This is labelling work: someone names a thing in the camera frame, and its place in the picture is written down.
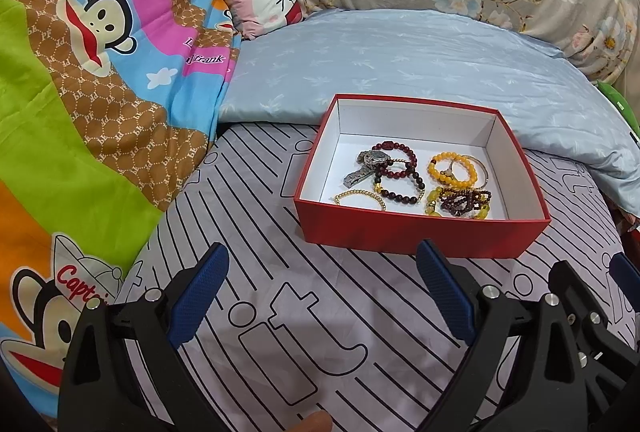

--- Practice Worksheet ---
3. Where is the red cardboard box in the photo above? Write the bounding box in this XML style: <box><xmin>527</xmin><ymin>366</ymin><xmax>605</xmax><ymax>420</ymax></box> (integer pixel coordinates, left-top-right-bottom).
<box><xmin>292</xmin><ymin>94</ymin><xmax>552</xmax><ymax>259</ymax></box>

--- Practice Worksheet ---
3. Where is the person's left hand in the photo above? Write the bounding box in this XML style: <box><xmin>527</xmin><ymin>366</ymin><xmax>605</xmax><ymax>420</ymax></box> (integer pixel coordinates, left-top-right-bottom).
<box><xmin>295</xmin><ymin>412</ymin><xmax>334</xmax><ymax>432</ymax></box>

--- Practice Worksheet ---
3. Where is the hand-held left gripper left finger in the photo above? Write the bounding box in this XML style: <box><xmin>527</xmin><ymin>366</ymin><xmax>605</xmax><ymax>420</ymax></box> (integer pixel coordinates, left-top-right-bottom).
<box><xmin>57</xmin><ymin>242</ymin><xmax>231</xmax><ymax>432</ymax></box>

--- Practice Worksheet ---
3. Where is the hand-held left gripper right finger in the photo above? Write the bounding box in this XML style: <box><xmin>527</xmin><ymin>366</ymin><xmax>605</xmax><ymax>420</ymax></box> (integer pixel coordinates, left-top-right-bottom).
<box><xmin>416</xmin><ymin>239</ymin><xmax>596</xmax><ymax>432</ymax></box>

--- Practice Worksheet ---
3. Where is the colourful cartoon monkey blanket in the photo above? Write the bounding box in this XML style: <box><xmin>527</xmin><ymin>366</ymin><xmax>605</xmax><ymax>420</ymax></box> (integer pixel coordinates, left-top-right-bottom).
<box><xmin>0</xmin><ymin>0</ymin><xmax>244</xmax><ymax>419</ymax></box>

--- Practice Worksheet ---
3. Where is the dark brown bead bracelet cluster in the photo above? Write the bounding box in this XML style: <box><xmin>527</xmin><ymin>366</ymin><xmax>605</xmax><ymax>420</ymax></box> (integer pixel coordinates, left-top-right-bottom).
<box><xmin>425</xmin><ymin>186</ymin><xmax>494</xmax><ymax>221</ymax></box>

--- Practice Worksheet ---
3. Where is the opaque yellow bead bracelet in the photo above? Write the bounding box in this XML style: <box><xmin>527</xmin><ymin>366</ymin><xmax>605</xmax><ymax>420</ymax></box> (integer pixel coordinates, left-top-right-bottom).
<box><xmin>426</xmin><ymin>152</ymin><xmax>479</xmax><ymax>188</ymax></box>

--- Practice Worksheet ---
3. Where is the dark bracelet with gold bead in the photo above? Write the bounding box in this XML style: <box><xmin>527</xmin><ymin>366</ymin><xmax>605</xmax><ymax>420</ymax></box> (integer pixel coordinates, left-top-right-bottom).
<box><xmin>372</xmin><ymin>162</ymin><xmax>426</xmax><ymax>206</ymax></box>

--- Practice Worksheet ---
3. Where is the light blue pillow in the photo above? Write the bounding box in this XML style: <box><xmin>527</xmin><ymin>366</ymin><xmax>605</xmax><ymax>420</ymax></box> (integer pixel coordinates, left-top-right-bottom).
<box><xmin>217</xmin><ymin>8</ymin><xmax>640</xmax><ymax>214</ymax></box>

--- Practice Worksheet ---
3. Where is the grey striped bed sheet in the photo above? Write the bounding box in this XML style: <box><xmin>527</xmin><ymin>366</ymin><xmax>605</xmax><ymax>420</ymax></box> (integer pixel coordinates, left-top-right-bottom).
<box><xmin>120</xmin><ymin>122</ymin><xmax>632</xmax><ymax>432</ymax></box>

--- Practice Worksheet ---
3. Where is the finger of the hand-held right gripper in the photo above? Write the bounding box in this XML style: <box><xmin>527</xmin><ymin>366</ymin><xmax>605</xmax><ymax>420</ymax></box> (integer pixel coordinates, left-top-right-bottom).
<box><xmin>607</xmin><ymin>253</ymin><xmax>640</xmax><ymax>319</ymax></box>
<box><xmin>547</xmin><ymin>259</ymin><xmax>613</xmax><ymax>363</ymax></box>

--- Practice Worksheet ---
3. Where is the dark red carved bead bracelet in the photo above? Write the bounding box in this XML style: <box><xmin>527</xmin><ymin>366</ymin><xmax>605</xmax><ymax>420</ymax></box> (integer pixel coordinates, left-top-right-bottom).
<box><xmin>372</xmin><ymin>141</ymin><xmax>419</xmax><ymax>169</ymax></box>

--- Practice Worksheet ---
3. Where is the garnet small bead bracelet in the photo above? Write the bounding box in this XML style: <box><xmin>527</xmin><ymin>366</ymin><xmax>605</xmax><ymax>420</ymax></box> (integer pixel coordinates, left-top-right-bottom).
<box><xmin>437</xmin><ymin>187</ymin><xmax>493</xmax><ymax>216</ymax></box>

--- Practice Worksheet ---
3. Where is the silver wristwatch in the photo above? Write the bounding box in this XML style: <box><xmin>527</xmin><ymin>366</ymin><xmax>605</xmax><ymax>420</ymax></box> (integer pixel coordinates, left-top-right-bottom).
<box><xmin>344</xmin><ymin>149</ymin><xmax>394</xmax><ymax>188</ymax></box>

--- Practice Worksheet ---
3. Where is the gold bangle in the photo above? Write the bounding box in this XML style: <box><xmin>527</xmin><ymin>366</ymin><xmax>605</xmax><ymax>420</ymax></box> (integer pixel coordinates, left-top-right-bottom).
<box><xmin>450</xmin><ymin>155</ymin><xmax>490</xmax><ymax>191</ymax></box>

